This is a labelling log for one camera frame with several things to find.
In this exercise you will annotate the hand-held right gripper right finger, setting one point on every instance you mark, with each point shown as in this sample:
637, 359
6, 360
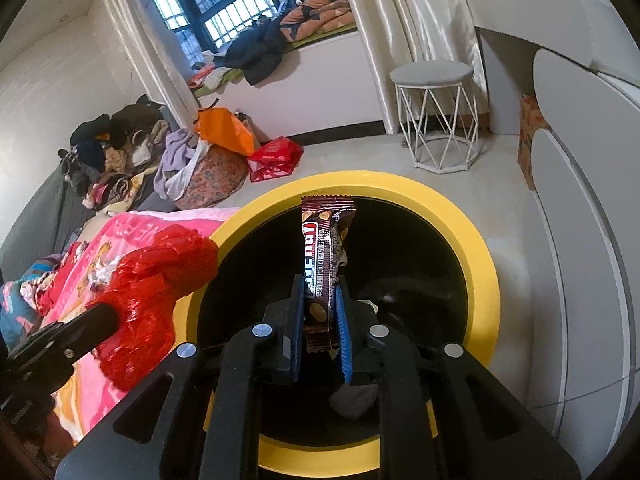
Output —
344, 340

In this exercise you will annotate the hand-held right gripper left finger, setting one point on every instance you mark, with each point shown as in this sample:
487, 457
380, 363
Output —
298, 355

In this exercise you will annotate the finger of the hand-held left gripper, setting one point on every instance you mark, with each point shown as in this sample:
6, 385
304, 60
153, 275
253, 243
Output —
75, 332

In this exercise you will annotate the white paper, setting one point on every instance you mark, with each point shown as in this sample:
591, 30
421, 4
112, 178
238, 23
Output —
352, 402

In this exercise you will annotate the brown chocolate bar wrapper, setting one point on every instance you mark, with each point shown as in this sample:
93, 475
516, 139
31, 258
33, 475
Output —
320, 260

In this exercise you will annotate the red plastic wrapper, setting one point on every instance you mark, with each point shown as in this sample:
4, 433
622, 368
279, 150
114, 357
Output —
150, 285

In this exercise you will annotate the yellow rimmed trash bin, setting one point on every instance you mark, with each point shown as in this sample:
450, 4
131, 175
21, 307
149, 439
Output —
482, 300

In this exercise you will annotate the red cloth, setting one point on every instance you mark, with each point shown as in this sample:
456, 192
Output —
55, 285

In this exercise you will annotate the colourful striped cloth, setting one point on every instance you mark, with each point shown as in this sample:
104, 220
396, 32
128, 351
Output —
20, 300

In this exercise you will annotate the grey headboard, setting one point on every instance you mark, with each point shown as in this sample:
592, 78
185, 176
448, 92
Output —
30, 225

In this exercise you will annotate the pink printed blanket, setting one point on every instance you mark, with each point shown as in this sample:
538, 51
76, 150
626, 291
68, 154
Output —
140, 232

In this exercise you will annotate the patterned laundry basket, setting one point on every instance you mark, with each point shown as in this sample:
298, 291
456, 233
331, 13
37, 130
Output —
215, 180

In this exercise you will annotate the red plastic bag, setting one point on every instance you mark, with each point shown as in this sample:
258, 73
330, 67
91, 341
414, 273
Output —
275, 157

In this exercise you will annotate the pile of dark clothes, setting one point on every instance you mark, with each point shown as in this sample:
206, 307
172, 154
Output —
120, 130

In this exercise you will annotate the orange bag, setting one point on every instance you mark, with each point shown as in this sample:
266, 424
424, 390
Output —
225, 130

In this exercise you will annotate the white window seat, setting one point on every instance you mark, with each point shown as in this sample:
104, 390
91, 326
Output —
325, 90

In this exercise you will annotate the grey drawer cabinet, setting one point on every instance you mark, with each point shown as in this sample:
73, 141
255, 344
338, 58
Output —
575, 210

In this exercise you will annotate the orange cardboard box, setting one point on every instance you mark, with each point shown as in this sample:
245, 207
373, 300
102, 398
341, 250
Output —
530, 140

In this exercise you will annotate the narrow cream curtain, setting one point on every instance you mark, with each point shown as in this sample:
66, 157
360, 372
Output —
145, 60

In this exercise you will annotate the pile of small clothes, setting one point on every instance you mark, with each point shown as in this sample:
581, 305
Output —
215, 77

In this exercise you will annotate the black jacket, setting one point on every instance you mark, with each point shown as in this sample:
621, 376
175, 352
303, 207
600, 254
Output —
257, 50

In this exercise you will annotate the wide cream curtain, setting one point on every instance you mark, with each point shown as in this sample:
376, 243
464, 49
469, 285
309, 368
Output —
400, 35

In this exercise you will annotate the orange patterned quilt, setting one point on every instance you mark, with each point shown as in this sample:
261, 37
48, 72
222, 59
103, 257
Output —
320, 15

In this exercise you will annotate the white vanity desk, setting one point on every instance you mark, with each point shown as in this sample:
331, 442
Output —
540, 15

